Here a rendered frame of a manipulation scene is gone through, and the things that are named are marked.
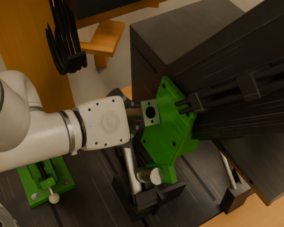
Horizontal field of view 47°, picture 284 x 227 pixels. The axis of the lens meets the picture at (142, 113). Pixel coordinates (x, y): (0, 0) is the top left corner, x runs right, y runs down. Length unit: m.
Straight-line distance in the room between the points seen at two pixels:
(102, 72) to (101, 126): 1.91
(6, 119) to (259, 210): 0.74
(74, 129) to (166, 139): 0.21
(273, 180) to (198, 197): 0.27
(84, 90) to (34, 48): 1.62
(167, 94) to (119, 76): 1.84
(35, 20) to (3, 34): 0.08
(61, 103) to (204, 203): 0.50
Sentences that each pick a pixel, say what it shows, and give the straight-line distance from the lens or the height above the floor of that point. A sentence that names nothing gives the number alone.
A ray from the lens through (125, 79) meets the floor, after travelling 2.48.
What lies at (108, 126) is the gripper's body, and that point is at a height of 1.23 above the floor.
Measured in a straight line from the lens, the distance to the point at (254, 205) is 0.97.
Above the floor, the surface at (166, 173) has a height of 1.09.
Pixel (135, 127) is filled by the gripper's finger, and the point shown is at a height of 1.19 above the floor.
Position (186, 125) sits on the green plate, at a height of 1.24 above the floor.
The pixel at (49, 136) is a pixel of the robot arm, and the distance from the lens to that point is 0.60.
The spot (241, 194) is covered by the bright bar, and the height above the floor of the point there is 1.00.
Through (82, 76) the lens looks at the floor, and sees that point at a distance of 2.54.
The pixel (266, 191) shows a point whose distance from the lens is 0.73.
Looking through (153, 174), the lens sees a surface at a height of 1.09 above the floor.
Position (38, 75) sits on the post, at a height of 1.15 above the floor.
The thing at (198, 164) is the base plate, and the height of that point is 0.90.
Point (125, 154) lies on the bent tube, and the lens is 0.83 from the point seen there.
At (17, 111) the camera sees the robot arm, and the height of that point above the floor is 1.44.
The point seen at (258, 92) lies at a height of 1.46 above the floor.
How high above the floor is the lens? 1.75
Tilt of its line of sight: 51 degrees down
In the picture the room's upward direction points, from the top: straight up
